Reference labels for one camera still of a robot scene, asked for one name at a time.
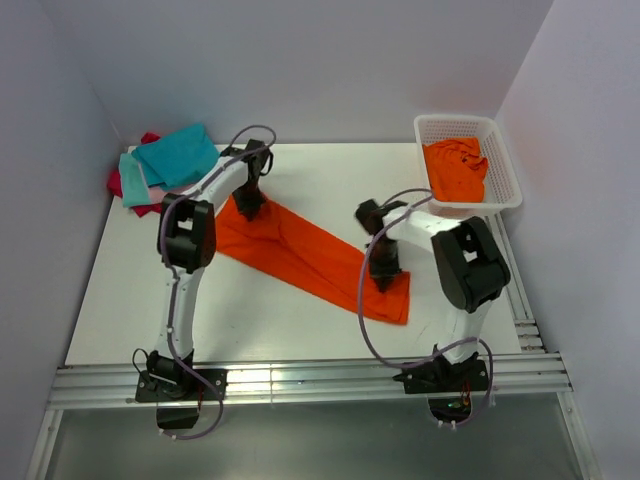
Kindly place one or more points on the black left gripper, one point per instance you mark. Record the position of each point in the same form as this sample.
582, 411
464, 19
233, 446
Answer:
249, 209

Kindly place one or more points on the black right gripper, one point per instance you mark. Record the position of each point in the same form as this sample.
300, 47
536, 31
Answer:
383, 275

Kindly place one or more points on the orange t-shirt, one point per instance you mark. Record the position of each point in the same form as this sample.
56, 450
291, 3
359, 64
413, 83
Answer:
456, 170
286, 246

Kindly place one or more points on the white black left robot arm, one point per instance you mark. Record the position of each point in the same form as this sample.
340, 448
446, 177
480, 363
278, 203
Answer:
187, 243

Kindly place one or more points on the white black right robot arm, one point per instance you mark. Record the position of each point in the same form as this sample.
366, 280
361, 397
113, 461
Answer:
472, 273

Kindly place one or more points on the teal folded t-shirt top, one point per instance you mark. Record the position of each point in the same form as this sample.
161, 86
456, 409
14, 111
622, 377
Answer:
178, 159

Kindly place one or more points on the pink folded t-shirt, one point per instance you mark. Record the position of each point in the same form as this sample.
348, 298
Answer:
160, 192

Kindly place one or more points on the mint green folded t-shirt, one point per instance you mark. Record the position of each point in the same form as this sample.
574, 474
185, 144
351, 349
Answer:
134, 188

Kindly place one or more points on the orange t-shirt in basket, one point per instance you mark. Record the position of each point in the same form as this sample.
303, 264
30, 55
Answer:
456, 170

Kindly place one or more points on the red folded t-shirt bottom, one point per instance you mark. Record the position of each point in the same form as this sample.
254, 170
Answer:
114, 187

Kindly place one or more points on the white plastic laundry basket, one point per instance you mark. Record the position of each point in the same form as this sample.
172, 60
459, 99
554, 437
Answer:
502, 190

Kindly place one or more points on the aluminium front rail frame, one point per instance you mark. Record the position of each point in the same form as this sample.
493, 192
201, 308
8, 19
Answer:
112, 386

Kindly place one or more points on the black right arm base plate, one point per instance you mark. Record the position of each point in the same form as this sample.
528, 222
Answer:
449, 387

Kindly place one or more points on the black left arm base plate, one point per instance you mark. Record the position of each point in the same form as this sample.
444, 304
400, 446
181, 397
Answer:
177, 407

